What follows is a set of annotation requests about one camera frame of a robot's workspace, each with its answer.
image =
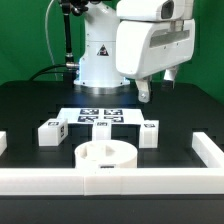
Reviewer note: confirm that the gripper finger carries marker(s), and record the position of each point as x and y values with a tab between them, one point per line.
169	77
144	89

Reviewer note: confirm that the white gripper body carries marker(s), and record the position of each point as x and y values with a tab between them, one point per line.
145	48

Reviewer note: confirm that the white round stool seat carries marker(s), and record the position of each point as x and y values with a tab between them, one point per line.
105	154

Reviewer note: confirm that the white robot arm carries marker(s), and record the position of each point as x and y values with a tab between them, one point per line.
97	67

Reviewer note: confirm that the paper sheet with markers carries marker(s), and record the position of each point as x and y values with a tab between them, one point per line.
88	115

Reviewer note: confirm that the white U-shaped fence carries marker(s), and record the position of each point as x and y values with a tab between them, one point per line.
124	181

